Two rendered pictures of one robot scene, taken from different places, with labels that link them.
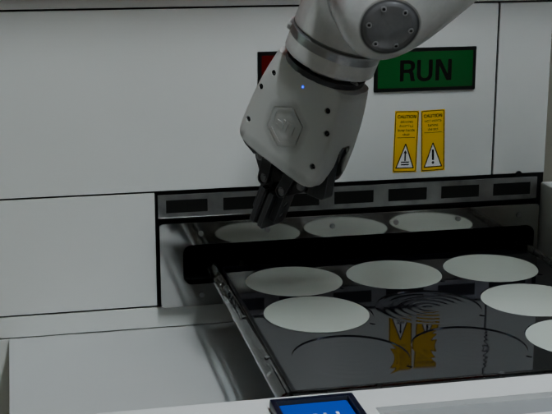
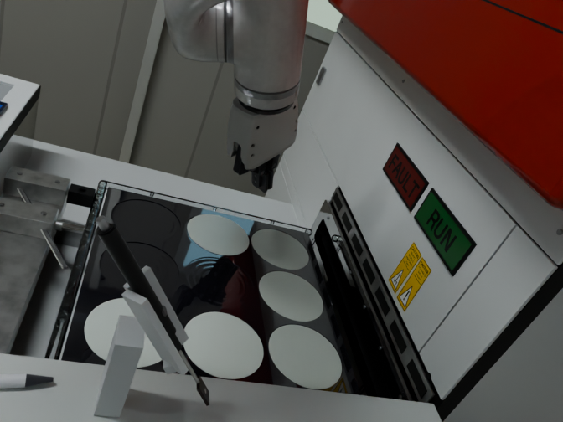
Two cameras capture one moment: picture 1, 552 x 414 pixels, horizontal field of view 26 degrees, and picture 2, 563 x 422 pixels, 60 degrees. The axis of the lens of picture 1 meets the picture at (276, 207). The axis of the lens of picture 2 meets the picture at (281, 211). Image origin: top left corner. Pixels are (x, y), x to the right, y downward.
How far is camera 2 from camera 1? 1.24 m
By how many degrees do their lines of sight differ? 75
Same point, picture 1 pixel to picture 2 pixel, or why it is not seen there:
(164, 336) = not seen: hidden behind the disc
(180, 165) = (348, 180)
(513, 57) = (491, 281)
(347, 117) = (232, 119)
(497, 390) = not seen: outside the picture
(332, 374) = (125, 204)
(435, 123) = (421, 275)
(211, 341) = not seen: hidden behind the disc
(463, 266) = (308, 339)
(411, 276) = (286, 301)
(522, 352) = (118, 285)
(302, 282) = (277, 250)
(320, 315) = (215, 234)
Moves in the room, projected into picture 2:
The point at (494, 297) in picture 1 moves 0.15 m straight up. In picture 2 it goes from (232, 323) to (275, 231)
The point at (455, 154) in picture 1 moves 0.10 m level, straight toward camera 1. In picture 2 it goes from (414, 310) to (341, 277)
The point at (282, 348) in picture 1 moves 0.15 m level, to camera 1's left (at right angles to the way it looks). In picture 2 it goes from (167, 203) to (188, 164)
